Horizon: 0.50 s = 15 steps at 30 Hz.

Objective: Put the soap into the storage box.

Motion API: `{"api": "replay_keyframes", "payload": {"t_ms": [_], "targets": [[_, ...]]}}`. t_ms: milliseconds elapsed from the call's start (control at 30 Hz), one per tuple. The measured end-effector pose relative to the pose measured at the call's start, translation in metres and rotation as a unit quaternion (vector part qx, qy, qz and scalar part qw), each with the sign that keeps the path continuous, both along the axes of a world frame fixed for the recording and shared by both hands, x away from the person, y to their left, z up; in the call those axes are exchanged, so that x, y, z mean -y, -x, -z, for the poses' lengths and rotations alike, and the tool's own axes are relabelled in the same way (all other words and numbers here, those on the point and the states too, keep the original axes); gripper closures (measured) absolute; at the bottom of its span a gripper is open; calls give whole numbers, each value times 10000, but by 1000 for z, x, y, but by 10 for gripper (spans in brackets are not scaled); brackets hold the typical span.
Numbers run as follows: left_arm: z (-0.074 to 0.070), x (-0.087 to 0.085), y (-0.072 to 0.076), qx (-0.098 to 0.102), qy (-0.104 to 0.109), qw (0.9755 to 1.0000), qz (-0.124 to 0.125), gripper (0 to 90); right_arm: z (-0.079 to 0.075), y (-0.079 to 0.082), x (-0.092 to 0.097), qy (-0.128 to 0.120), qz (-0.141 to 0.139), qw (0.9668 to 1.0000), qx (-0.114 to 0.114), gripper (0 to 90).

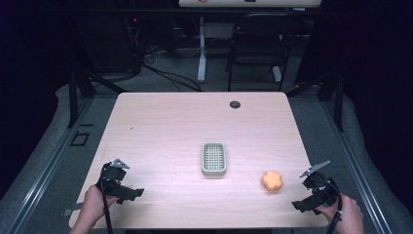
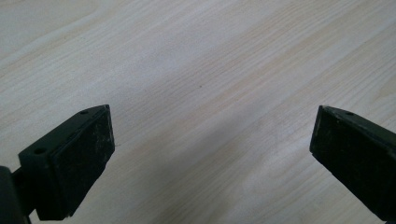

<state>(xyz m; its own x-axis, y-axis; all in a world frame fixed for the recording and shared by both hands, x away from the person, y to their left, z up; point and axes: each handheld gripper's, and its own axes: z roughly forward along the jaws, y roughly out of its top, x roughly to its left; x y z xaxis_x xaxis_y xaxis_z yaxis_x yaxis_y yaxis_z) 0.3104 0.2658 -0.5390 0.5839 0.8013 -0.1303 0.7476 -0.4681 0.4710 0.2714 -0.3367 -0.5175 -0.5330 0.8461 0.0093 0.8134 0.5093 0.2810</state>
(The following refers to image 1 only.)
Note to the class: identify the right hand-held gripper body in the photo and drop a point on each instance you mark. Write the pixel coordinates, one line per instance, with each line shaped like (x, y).
(319, 188)

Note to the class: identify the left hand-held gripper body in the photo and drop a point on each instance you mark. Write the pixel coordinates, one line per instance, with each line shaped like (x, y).
(112, 178)

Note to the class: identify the person's left hand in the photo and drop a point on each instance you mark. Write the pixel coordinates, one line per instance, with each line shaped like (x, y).
(94, 204)

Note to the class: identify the person's right hand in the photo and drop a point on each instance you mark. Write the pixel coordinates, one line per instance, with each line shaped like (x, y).
(347, 214)

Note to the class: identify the orange flower-shaped soap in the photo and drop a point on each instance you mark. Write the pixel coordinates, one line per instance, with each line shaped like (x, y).
(272, 181)

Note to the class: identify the grey-green soap dish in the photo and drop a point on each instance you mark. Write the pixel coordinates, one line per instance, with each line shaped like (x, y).
(213, 159)

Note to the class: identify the black table grommet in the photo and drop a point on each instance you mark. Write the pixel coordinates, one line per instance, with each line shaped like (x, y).
(235, 104)

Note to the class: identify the white desk leg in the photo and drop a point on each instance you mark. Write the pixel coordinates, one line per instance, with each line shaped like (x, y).
(202, 52)

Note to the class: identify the black folding chair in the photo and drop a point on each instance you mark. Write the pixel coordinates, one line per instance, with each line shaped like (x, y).
(259, 42)

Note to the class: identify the aluminium floor rail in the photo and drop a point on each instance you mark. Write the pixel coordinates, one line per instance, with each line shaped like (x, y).
(48, 175)
(354, 169)

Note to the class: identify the black metal frame stand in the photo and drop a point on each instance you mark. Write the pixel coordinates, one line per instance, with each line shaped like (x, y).
(337, 100)
(74, 97)

